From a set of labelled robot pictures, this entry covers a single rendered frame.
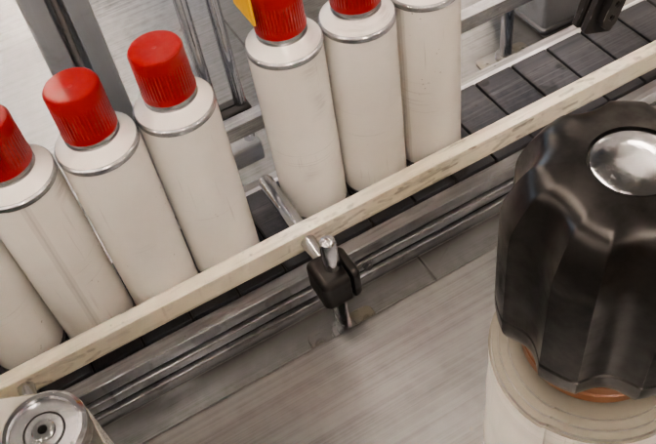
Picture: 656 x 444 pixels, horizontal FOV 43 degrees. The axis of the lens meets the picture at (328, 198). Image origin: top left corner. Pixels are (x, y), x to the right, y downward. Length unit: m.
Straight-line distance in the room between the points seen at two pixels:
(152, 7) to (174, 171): 0.47
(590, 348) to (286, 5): 0.30
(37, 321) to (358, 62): 0.28
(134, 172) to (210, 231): 0.09
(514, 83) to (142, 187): 0.36
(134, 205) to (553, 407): 0.29
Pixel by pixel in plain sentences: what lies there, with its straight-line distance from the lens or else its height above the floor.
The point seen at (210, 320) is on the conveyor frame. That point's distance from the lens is 0.61.
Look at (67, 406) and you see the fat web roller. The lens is 0.38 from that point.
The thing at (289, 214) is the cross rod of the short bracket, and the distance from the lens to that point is 0.61.
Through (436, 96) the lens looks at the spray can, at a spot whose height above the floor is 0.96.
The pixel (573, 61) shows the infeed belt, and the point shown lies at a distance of 0.76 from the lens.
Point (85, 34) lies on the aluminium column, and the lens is 0.63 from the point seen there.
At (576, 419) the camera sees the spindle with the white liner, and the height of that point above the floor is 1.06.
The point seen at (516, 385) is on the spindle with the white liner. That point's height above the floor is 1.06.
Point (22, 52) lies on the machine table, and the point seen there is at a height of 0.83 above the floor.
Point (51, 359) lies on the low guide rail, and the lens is 0.59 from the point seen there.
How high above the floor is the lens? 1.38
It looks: 49 degrees down
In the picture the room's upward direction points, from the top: 11 degrees counter-clockwise
